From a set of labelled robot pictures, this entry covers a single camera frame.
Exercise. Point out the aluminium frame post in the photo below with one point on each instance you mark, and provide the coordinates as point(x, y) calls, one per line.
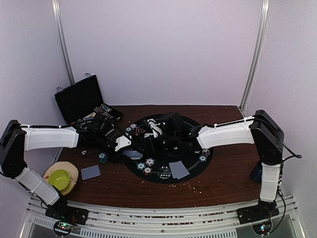
point(255, 63)
point(62, 41)

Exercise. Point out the aluminium front rail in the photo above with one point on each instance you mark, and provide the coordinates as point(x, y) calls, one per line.
point(219, 221)

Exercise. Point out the dark blue mug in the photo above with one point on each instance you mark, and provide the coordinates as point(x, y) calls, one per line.
point(256, 173)

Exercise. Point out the orange chip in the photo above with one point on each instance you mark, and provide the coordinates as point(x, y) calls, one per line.
point(147, 171)

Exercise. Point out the ace card deck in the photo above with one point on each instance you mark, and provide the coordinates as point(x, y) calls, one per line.
point(89, 117)

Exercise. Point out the playing card deck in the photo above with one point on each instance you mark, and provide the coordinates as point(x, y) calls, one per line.
point(132, 154)

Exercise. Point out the blue green chip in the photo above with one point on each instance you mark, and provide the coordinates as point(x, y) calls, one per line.
point(202, 158)

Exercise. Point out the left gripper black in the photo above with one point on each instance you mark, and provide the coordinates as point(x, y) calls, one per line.
point(116, 158)

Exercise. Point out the green chip stack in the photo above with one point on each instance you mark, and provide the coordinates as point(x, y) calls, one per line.
point(103, 157)

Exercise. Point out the black poker chip case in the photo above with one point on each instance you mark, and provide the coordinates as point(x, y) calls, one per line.
point(80, 99)

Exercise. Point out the beige plate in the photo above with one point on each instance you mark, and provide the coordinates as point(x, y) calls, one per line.
point(74, 174)

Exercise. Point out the clear dealer button disc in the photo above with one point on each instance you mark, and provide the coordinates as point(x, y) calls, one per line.
point(164, 172)

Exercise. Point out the right aluminium frame post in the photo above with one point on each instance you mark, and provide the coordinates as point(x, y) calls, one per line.
point(255, 63)

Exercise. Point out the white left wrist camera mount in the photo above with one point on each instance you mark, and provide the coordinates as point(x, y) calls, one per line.
point(122, 142)

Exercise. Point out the green fifty chip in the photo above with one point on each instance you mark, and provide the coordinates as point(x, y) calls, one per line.
point(141, 166)

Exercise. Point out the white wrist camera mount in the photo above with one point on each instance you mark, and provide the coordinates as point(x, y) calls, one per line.
point(122, 142)
point(155, 127)

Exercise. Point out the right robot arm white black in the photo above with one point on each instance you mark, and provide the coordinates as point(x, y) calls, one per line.
point(260, 130)

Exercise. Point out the blue ten chip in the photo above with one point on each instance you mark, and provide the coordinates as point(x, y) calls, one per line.
point(133, 126)

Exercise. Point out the blue ten chips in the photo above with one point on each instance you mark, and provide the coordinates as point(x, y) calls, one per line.
point(206, 152)

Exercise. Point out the white blue chip stack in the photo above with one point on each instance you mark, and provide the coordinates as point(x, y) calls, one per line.
point(150, 162)

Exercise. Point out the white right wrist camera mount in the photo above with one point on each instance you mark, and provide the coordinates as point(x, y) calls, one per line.
point(155, 127)

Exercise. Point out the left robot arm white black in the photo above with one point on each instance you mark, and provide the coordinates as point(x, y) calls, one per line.
point(19, 138)

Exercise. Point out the round black poker mat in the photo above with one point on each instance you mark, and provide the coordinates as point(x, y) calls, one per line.
point(166, 151)

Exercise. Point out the left aluminium frame post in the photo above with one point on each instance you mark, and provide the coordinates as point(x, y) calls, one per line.
point(62, 41)

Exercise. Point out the red black triangle marker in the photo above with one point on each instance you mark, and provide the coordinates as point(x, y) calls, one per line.
point(139, 130)

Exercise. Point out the green plastic bowl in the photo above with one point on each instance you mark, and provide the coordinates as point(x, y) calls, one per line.
point(59, 179)

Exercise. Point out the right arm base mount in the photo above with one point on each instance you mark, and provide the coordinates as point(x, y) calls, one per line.
point(260, 216)

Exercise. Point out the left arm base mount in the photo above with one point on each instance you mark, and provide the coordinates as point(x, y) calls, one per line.
point(67, 217)

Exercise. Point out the card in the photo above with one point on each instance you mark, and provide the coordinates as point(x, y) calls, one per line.
point(182, 171)
point(173, 170)

